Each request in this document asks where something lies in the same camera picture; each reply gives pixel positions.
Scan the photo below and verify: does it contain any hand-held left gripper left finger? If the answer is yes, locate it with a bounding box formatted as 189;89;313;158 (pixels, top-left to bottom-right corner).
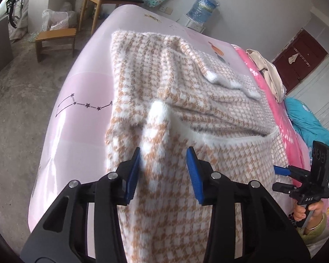
20;147;141;263

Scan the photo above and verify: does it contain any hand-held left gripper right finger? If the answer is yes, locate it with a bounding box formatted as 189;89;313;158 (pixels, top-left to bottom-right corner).
186;146;310;263

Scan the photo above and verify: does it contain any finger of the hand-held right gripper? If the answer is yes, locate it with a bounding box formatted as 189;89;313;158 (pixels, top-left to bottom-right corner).
272;182;294;194
273;165;292;176

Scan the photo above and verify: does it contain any beige houndstooth knit coat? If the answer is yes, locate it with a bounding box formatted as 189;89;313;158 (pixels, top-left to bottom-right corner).
104;30;291;263

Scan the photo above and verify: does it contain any person's right forearm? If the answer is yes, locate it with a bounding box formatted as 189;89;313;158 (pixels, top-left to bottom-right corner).
297;215;329;243

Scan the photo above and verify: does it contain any person's right hand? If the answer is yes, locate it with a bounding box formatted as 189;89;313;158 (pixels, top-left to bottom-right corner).
293;201;324;222

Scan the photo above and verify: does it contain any pink floral fleece blanket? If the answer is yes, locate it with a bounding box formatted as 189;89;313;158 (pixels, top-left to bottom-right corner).
233;44;329;231

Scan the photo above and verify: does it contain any turquoise garment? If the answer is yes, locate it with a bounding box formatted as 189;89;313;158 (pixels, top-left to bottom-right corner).
284;97;329;160

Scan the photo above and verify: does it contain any white wardrobe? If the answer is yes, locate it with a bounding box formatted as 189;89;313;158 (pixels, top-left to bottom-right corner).
286;42;329;132

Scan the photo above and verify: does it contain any beige garment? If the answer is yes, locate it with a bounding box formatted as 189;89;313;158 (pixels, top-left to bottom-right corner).
245;49;287;103

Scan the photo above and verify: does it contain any dark red door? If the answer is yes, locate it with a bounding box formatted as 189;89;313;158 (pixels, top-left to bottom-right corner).
271;28;328;94

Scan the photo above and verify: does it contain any low wooden stool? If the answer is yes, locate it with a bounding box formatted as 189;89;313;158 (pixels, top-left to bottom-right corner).
34;28;78;63

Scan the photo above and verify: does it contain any blue water cooler bottle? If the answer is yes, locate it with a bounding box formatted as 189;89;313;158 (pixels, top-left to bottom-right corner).
186;0;220;24

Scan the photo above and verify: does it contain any white plastic bag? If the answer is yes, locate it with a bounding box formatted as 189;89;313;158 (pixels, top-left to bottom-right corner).
41;2;78;32

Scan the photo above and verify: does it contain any black spoked wheel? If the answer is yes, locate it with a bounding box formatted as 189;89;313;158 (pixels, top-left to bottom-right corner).
7;0;26;29

